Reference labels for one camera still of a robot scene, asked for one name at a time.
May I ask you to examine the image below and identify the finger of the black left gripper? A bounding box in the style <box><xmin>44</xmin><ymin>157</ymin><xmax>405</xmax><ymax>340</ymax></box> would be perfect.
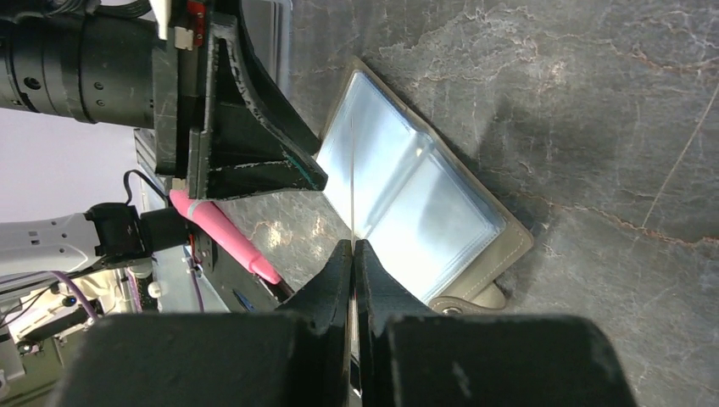
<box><xmin>215</xmin><ymin>1</ymin><xmax>320</xmax><ymax>155</ymax></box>
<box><xmin>187</xmin><ymin>35</ymin><xmax>328</xmax><ymax>200</ymax></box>

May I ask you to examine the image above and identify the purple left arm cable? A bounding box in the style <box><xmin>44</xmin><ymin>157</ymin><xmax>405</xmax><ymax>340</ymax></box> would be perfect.
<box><xmin>47</xmin><ymin>269</ymin><xmax>206</xmax><ymax>324</ymax></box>

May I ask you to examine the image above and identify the beige card holder wallet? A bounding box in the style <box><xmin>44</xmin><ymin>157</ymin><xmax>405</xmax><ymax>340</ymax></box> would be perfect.
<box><xmin>317</xmin><ymin>58</ymin><xmax>533</xmax><ymax>314</ymax></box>

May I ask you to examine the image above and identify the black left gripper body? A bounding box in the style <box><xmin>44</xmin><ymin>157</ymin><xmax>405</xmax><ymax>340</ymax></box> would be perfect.
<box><xmin>133</xmin><ymin>1</ymin><xmax>237</xmax><ymax>180</ymax></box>

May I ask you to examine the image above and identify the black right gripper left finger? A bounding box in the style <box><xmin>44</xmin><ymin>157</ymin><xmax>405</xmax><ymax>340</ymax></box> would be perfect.
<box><xmin>53</xmin><ymin>240</ymin><xmax>353</xmax><ymax>406</ymax></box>

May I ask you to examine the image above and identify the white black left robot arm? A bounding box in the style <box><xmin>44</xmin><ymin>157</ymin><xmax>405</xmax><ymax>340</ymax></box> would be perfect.
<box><xmin>1</xmin><ymin>1</ymin><xmax>327</xmax><ymax>200</ymax></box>

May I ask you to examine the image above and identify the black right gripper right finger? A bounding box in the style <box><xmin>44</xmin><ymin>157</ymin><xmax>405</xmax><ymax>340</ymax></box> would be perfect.
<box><xmin>354</xmin><ymin>240</ymin><xmax>635</xmax><ymax>406</ymax></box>

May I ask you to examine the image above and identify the clear acrylic card tray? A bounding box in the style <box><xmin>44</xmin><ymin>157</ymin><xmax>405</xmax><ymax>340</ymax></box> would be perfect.
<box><xmin>240</xmin><ymin>0</ymin><xmax>293</xmax><ymax>96</ymax></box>

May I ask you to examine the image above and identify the pink cylindrical marker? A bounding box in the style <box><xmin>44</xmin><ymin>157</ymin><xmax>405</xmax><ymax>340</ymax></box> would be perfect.
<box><xmin>169</xmin><ymin>189</ymin><xmax>282</xmax><ymax>284</ymax></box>

